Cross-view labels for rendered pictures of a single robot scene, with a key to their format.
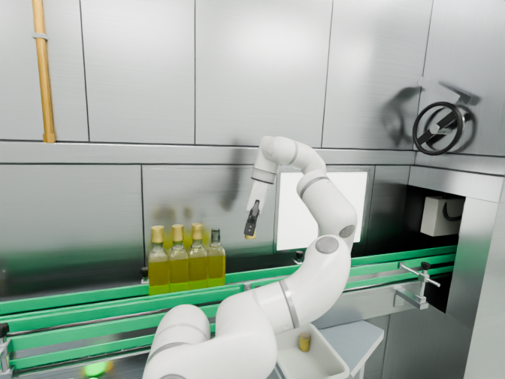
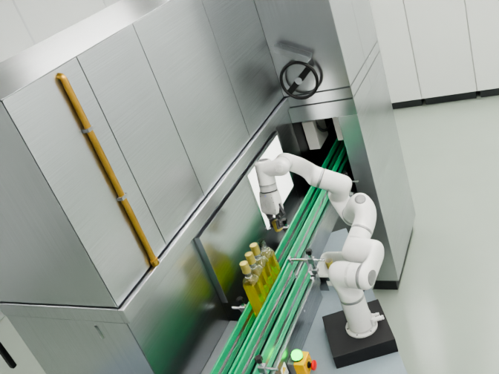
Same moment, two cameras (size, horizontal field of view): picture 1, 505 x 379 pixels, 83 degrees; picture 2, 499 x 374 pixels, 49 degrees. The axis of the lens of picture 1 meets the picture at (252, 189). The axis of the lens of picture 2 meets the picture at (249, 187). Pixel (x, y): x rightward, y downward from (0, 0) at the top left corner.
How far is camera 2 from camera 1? 177 cm
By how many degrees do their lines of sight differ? 39
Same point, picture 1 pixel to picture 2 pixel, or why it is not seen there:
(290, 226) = not seen: hidden behind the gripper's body
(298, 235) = not seen: hidden behind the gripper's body
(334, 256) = (367, 201)
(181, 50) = (173, 138)
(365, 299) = (327, 219)
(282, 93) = (220, 119)
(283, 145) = (286, 164)
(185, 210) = (226, 245)
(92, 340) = (277, 338)
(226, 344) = (373, 251)
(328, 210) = (341, 184)
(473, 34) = (293, 11)
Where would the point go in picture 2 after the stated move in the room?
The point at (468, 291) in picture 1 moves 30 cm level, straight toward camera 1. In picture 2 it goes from (364, 172) to (382, 196)
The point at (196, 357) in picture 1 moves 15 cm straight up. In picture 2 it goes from (370, 261) to (361, 228)
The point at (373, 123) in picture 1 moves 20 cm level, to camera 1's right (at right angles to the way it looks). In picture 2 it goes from (262, 97) to (286, 80)
